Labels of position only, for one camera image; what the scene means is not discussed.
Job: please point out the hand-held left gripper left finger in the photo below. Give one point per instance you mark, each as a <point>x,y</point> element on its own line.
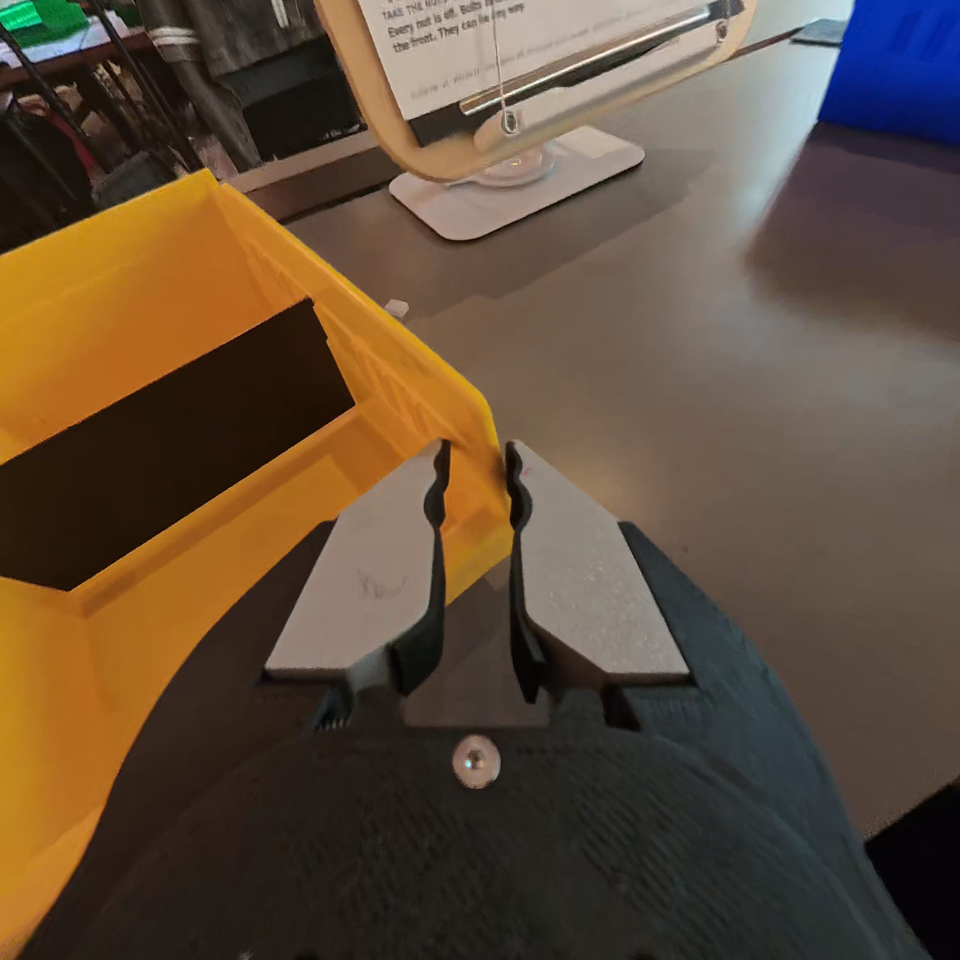
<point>361,570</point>

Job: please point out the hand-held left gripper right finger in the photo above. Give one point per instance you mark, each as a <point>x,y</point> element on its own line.
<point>586,585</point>

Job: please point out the green plastic bin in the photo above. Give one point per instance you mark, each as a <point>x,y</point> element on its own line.
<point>45,18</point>

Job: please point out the wooden document stand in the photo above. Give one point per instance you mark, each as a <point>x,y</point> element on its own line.
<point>420,161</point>

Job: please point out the yellow plastic bin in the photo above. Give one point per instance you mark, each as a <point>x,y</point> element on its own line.
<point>188,261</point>

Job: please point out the blue plastic bin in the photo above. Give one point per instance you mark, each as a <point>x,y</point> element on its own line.
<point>900,59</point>

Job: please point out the black flat object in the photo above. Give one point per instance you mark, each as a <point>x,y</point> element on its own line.
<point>821,30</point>

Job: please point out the printed instruction sheet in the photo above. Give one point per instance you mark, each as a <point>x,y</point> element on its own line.
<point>451,44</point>

